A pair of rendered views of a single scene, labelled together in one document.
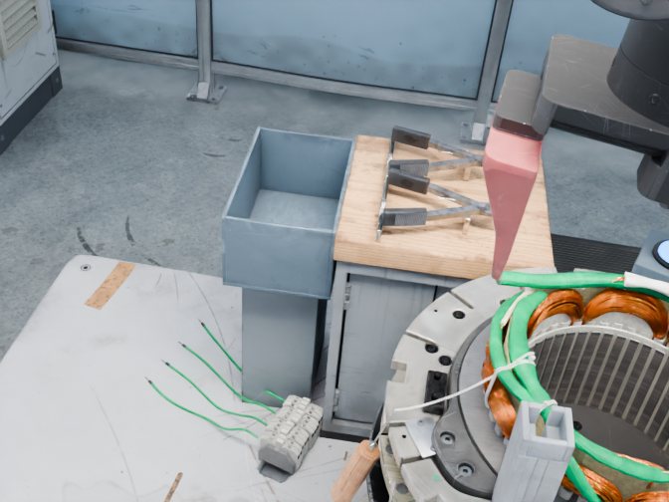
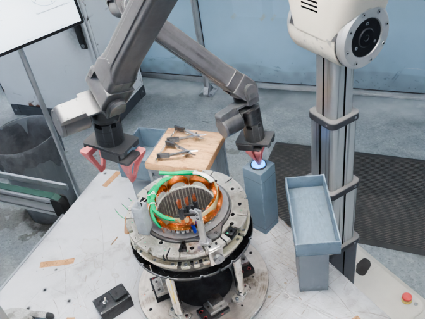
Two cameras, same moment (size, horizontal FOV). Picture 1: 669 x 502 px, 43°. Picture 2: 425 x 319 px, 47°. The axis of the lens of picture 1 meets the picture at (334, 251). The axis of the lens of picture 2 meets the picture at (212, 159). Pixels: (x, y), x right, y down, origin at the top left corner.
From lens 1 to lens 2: 87 cm
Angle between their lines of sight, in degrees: 16
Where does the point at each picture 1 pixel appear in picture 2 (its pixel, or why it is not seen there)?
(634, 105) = (97, 142)
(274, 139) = (143, 130)
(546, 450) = (136, 211)
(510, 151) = (85, 149)
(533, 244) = (203, 162)
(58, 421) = (85, 221)
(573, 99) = (88, 141)
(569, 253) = (367, 161)
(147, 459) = (109, 232)
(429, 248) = (171, 164)
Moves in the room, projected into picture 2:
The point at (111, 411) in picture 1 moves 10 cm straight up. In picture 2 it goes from (102, 218) to (93, 198)
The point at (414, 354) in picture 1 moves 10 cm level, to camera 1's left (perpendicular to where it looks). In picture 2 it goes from (143, 193) to (110, 190)
